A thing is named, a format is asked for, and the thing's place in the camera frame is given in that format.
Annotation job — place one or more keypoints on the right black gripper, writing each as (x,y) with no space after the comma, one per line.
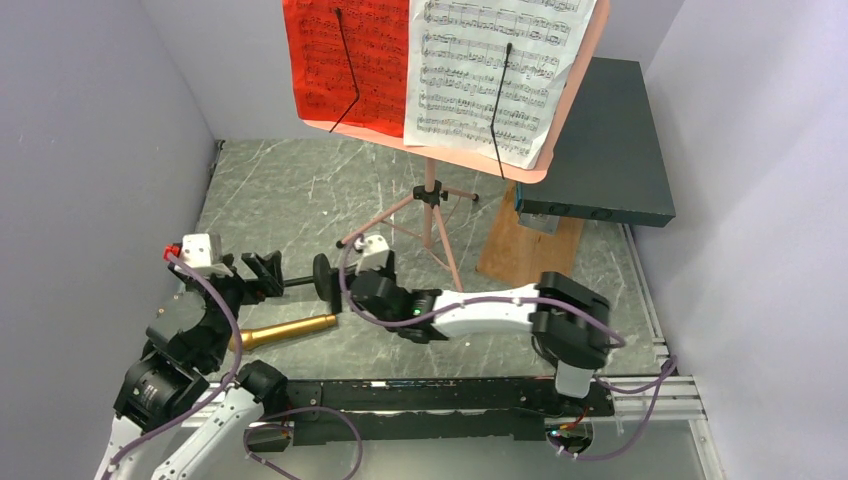
(388,270)

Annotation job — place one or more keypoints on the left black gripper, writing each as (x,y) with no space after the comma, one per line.
(267,270)

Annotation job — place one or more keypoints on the black round-base stand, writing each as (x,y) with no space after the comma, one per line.
(320,278)

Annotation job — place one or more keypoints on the pink music stand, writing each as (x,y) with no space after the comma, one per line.
(432,193)

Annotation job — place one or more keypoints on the white sheet music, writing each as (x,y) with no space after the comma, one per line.
(487,76)

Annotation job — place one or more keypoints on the red sheet music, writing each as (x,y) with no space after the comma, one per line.
(349,62)

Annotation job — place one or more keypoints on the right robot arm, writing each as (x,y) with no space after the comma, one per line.
(567,320)

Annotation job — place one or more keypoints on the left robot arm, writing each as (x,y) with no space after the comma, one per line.
(168,423)

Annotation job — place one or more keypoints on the gold metal tube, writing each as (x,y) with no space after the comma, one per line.
(258,337)

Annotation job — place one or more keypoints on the wooden board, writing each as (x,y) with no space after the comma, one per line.
(517,255)

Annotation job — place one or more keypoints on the dark teal amplifier box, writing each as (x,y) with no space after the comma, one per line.
(607,162)

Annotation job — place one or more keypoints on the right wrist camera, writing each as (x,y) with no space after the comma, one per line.
(374,253)

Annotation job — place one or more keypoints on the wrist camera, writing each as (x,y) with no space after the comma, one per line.
(202,252)
(374,253)

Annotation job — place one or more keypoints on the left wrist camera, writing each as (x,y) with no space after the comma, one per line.
(202,252)

